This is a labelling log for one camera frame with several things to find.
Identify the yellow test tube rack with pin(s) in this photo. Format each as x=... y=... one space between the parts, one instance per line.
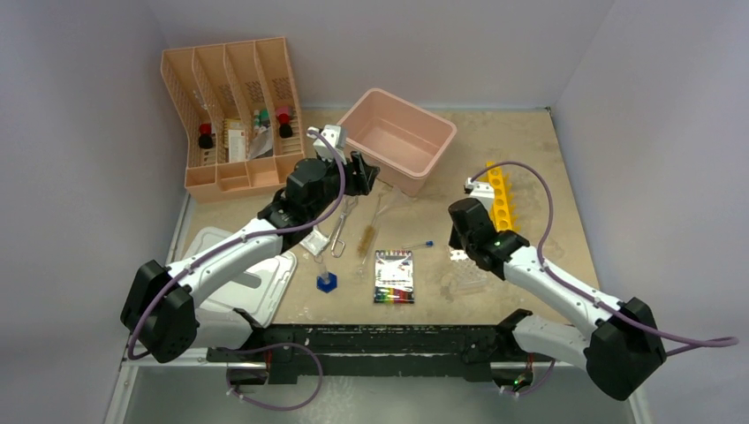
x=503 y=213

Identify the white card box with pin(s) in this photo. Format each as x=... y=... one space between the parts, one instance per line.
x=236 y=145

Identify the black aluminium base frame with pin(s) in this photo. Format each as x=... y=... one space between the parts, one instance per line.
x=373 y=374

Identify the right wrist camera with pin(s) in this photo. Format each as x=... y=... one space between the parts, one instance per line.
x=482 y=191

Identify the red black stamp right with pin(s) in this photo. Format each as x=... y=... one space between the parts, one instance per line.
x=283 y=118

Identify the pink plastic bin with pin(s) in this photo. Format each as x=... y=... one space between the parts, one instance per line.
x=404 y=140

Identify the wire test tube brush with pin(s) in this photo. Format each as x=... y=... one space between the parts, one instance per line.
x=369 y=230

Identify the white plastic lid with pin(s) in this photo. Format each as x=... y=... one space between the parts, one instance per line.
x=238 y=282

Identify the metal crucible tongs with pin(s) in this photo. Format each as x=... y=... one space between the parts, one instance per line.
x=337 y=245

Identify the white sachet packet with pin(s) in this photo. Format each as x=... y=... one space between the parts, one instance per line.
x=315 y=242

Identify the clear ruler set packet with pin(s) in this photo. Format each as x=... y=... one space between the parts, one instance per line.
x=261 y=144

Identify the red black stamp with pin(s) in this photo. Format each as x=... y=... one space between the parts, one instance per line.
x=205 y=139
x=283 y=118

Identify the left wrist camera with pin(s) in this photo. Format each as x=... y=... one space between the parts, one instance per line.
x=328 y=142

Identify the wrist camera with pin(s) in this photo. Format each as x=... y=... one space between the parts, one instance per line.
x=328 y=142
x=482 y=191

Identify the red black stamp left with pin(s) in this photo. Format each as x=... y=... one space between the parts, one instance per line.
x=205 y=139

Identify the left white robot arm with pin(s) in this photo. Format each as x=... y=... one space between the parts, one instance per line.
x=160 y=308

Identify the clear plastic well tray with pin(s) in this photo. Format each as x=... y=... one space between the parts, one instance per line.
x=462 y=276

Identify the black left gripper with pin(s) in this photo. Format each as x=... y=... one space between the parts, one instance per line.
x=359 y=176

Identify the peach plastic desk organizer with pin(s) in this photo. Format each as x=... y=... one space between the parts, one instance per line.
x=222 y=84

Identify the coloured marker pen pack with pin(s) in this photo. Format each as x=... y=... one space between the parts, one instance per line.
x=394 y=277

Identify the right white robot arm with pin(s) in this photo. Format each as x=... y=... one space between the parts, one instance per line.
x=604 y=336

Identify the blue capped test tube lower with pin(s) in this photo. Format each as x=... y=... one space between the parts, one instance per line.
x=427 y=243

